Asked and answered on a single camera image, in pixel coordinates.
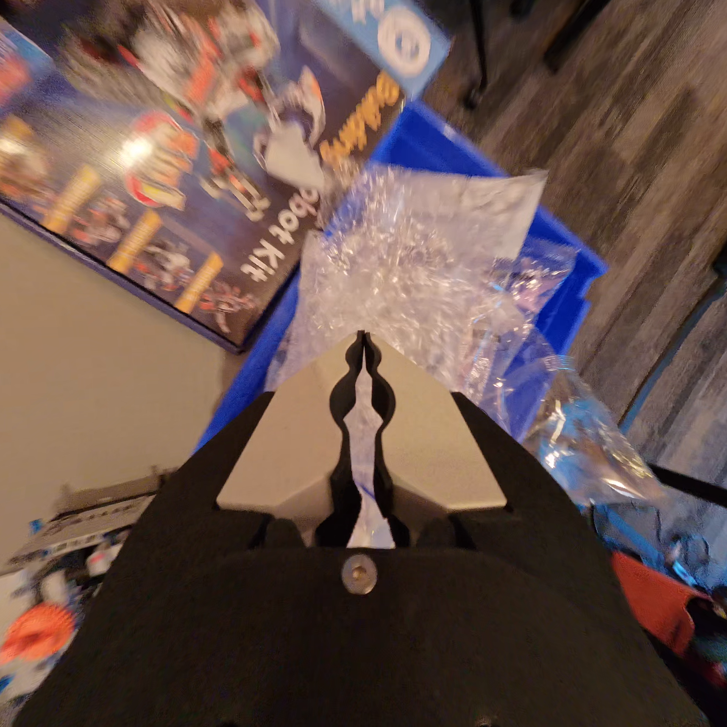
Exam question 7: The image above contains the partly built brick robot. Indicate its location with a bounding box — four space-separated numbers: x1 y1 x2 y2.
0 471 165 702

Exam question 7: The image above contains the printed robot kit box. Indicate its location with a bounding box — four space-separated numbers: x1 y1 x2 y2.
0 0 455 354

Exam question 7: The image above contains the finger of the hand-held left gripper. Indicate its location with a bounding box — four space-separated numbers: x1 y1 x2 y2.
264 126 329 195

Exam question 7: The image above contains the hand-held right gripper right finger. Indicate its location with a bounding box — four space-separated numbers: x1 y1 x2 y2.
363 331 507 549

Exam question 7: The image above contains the bubble wrap pouch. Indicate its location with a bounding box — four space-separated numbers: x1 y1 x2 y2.
267 165 549 410

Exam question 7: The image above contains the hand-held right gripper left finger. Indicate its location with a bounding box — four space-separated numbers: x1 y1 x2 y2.
216 331 364 549

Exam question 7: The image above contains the blue plastic bin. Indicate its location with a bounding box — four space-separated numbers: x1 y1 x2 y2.
193 99 608 455

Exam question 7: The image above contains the clear plastic bag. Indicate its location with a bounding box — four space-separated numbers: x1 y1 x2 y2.
471 244 668 506

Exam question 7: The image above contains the red cloth bag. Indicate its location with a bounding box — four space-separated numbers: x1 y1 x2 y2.
610 551 727 674

